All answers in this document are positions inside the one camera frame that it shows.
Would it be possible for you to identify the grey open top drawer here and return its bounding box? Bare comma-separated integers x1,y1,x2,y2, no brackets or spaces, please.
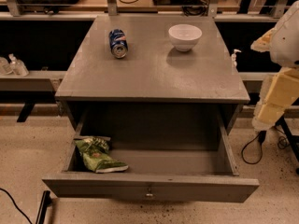
43,112,259,203

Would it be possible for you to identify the white ceramic bowl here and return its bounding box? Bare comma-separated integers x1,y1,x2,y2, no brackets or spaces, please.
168,24,202,52

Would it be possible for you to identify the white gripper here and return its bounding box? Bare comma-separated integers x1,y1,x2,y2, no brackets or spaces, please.
250,1,299,131

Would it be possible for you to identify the metal drawer knob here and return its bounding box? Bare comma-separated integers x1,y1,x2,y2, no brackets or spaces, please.
145,188,154,199

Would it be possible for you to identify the grey cabinet counter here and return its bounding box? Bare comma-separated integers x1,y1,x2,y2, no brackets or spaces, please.
54,14,251,135

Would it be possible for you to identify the black stand leg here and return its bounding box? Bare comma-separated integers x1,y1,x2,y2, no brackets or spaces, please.
36,190,52,224

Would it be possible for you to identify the green jalapeno chip bag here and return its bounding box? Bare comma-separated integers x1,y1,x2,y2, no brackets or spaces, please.
74,136,128,174

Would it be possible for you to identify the black cable on floor left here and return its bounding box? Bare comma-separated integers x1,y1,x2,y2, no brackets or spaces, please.
0,188,34,224

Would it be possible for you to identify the black cable on floor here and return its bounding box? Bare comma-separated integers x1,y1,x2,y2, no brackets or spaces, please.
0,188,34,224
240,126,291,165

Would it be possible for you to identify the blue soda can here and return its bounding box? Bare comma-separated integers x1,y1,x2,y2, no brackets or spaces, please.
109,29,128,59

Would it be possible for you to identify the white pump dispenser bottle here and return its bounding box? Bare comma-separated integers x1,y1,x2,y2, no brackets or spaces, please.
231,49,242,67

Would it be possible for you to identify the black cable on floor right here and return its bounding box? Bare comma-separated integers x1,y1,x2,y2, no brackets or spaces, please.
240,126,291,165

